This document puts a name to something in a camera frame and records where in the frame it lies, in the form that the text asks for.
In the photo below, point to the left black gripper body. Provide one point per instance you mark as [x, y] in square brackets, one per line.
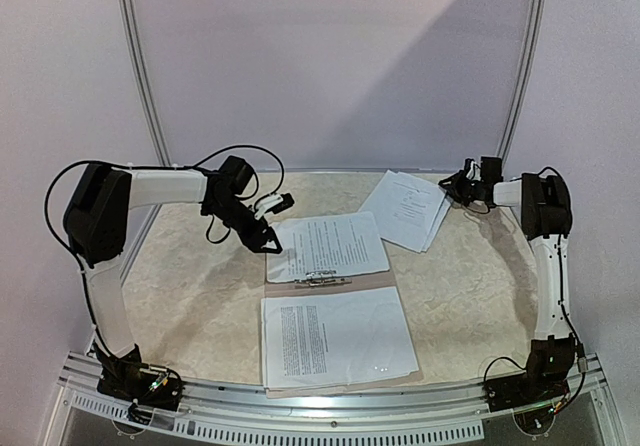
[228, 215]

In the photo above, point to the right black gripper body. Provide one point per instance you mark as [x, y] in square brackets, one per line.
[459, 187]

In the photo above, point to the printed paper sheet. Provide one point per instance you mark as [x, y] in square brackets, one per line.
[347, 245]
[335, 340]

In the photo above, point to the translucent brown folder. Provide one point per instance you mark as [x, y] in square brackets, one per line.
[361, 282]

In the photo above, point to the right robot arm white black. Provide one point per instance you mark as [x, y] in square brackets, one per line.
[546, 219]

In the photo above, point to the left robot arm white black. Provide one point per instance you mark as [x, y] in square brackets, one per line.
[96, 223]

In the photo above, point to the metal folder clip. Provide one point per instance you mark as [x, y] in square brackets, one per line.
[322, 278]

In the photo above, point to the stack of printed papers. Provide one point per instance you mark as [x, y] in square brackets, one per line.
[408, 210]

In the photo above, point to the perforated metal strip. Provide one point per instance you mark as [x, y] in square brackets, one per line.
[96, 421]

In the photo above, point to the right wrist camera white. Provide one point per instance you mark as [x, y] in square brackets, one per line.
[472, 170]

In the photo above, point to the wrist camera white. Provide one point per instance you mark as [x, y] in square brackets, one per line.
[472, 170]
[273, 203]

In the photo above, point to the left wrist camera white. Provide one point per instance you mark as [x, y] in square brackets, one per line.
[273, 203]

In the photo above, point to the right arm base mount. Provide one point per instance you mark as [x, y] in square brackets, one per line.
[544, 386]

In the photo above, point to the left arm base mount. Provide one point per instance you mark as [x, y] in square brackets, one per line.
[129, 379]

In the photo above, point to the right aluminium frame post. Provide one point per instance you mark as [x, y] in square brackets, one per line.
[525, 66]

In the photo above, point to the aluminium frame post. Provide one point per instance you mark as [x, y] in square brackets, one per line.
[525, 66]
[142, 81]

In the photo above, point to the aluminium front rail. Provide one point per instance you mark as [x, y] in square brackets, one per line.
[81, 373]

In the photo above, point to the left aluminium frame post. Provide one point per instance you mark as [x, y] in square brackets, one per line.
[142, 81]

